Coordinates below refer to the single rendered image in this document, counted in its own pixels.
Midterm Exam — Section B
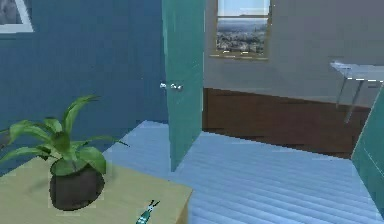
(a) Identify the teal room door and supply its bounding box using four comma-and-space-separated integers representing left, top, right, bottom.
161, 0, 207, 173

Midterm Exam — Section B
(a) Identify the pale wooden table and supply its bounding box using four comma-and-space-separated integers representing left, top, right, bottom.
0, 155, 194, 224

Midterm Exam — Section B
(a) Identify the teal striped small object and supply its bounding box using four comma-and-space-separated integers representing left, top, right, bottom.
135, 199, 161, 224

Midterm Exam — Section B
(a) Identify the green house plant black pot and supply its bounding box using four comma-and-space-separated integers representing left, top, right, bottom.
0, 94, 129, 212

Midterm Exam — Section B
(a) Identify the grey metal table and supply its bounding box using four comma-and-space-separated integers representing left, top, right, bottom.
329, 60, 384, 125

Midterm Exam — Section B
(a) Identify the silver door handle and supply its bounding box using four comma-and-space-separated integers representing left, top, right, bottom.
159, 81, 184, 92

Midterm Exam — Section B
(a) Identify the window with wooden frame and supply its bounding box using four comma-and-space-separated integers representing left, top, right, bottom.
209, 0, 273, 62

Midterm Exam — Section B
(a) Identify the white framed wall picture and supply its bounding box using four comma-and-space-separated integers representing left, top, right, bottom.
0, 0, 35, 34

